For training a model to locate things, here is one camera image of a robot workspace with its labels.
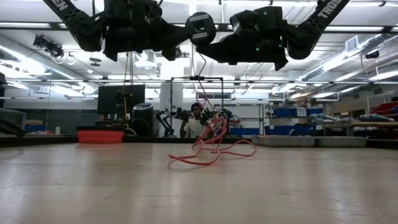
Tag black overhead camera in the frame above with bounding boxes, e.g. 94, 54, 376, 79
169, 47, 183, 60

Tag black ceiling-mounted device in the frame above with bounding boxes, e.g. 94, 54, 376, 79
33, 34, 65, 59

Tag wooden workbench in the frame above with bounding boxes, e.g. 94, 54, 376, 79
322, 121, 398, 138

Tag red plastic bin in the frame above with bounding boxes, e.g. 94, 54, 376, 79
76, 125, 126, 144

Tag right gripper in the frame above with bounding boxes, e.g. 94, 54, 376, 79
196, 30, 274, 65

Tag red wire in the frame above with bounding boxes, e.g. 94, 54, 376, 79
167, 51, 258, 167

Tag black monitor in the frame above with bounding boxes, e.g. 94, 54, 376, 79
97, 84, 146, 115

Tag black aluminium table frame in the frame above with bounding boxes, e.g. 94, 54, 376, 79
0, 21, 398, 149

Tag black wire spool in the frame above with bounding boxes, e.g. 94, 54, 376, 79
185, 11, 217, 47

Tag person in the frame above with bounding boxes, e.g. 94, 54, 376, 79
180, 102, 215, 138

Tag red plastic crate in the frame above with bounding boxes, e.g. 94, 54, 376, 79
369, 101, 398, 116

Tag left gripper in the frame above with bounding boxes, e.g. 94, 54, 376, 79
104, 0, 193, 62

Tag background robot station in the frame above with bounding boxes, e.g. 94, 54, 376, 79
154, 76, 233, 138

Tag grey tool kit case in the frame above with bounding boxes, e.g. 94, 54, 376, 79
251, 134, 368, 148

